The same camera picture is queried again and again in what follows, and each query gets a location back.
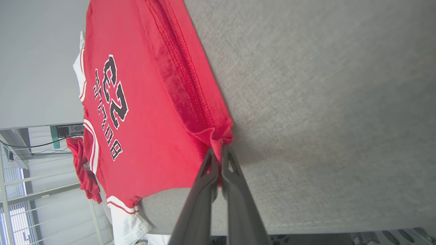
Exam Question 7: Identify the black device box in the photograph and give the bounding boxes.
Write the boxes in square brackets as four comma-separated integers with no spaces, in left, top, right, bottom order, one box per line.
[56,124,84,137]

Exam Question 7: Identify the green metal bracket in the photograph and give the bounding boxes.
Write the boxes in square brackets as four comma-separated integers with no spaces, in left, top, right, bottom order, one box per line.
[50,125,61,149]

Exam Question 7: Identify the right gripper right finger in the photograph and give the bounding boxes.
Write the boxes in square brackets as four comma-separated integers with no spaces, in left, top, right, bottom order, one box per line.
[221,146,273,245]

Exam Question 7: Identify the white metal railing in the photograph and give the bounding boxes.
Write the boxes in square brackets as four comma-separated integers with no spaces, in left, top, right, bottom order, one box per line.
[0,146,114,245]

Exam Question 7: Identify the red shorts with white trim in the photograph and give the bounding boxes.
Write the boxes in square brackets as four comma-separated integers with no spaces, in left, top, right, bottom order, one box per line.
[66,136,103,205]

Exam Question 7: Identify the red jersey with white sleeves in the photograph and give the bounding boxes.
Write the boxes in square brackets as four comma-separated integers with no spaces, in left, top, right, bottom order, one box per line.
[73,0,235,245]

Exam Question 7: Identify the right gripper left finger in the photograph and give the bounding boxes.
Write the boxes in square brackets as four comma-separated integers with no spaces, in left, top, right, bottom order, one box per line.
[168,147,220,245]

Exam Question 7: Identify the thin black room cable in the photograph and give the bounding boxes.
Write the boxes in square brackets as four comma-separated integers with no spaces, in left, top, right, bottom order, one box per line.
[0,136,68,149]

